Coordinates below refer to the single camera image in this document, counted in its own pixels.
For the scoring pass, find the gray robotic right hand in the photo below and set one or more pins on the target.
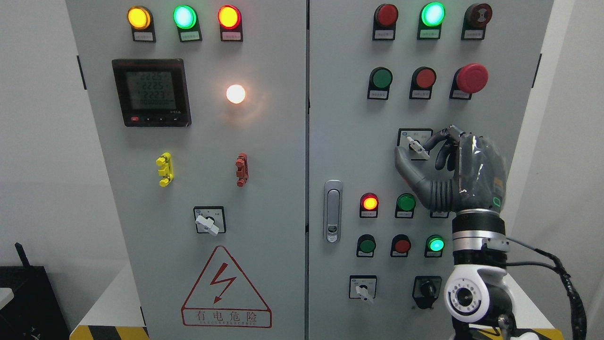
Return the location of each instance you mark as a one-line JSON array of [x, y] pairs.
[[479, 173]]

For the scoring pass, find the gray rotary switch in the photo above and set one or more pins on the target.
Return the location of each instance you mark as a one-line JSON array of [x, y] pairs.
[[363, 287], [413, 139]]

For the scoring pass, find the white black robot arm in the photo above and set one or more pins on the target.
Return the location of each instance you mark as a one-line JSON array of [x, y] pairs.
[[475, 291]]

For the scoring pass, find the lit green indicator lower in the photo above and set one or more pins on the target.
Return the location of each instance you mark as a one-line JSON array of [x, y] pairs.
[[434, 246]]

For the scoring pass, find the green indicator middle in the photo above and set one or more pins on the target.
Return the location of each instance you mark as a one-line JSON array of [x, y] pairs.
[[405, 206]]

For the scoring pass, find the red push button lower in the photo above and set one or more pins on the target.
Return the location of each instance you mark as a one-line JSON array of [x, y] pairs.
[[400, 246]]

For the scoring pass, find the red push button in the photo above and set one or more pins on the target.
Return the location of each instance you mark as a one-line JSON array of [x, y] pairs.
[[400, 246], [422, 82]]

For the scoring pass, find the red emergency stop button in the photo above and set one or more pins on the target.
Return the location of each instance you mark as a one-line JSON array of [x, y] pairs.
[[468, 80]]

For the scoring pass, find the lit red indicator middle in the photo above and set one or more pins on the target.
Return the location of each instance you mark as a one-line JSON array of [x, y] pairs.
[[369, 205]]

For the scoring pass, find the red push button upper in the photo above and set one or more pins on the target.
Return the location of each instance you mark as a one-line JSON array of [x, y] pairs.
[[422, 82]]

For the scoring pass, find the green push button lower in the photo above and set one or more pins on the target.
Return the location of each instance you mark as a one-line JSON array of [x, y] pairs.
[[366, 246]]

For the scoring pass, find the green push button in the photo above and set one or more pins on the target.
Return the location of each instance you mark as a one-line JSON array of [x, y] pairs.
[[380, 80], [366, 246]]

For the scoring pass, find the green push button upper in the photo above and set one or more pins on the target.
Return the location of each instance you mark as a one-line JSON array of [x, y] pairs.
[[380, 80]]

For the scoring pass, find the gray right cabinet door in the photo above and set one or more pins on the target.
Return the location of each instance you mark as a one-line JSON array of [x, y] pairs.
[[352, 139]]

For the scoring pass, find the gray cabinet door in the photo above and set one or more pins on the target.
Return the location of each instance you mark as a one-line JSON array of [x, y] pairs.
[[265, 220], [352, 139]]

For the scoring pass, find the dark red buzzer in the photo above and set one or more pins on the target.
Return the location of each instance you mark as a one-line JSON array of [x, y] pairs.
[[476, 18]]

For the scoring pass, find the green lit indicator top right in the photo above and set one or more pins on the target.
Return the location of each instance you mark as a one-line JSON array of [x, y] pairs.
[[430, 21]]

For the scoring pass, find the red indicator light top right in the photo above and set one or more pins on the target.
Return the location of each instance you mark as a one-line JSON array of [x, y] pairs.
[[384, 22]]

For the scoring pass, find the red indicator light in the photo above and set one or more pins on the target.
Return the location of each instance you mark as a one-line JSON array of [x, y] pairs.
[[384, 22], [230, 24]]

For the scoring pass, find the red terminal clip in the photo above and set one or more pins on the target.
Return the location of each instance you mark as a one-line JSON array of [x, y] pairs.
[[242, 169]]

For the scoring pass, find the white glowing lamp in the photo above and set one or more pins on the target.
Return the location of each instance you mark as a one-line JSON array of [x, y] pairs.
[[236, 94]]

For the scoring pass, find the electrical danger warning sticker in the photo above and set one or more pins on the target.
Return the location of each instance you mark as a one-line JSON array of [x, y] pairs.
[[224, 296]]

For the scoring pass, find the gray left cabinet door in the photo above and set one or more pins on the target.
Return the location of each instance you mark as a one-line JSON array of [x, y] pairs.
[[265, 220]]

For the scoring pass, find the red indicator light top left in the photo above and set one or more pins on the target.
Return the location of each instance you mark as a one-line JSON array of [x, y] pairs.
[[230, 24]]

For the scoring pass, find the yellow terminal clip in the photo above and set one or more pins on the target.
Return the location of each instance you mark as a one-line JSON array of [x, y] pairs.
[[165, 169]]

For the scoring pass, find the green indicator light top left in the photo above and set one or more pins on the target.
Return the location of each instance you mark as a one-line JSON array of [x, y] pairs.
[[187, 24]]

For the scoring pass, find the digital power meter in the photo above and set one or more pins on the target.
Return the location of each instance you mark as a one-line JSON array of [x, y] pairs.
[[152, 92]]

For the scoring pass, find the yellow indicator light top left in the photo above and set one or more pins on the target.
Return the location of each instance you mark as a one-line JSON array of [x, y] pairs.
[[141, 23]]

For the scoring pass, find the black box with antenna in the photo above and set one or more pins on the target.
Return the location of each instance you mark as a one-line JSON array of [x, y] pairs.
[[31, 310]]

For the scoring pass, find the black key selector switch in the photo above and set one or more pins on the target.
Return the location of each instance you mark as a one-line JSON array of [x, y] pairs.
[[426, 290]]

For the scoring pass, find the silver door lock handle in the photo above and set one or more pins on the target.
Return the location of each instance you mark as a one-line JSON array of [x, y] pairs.
[[333, 194]]

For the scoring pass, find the gray rotary switch left door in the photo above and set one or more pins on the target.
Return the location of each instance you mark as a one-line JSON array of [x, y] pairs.
[[210, 220]]

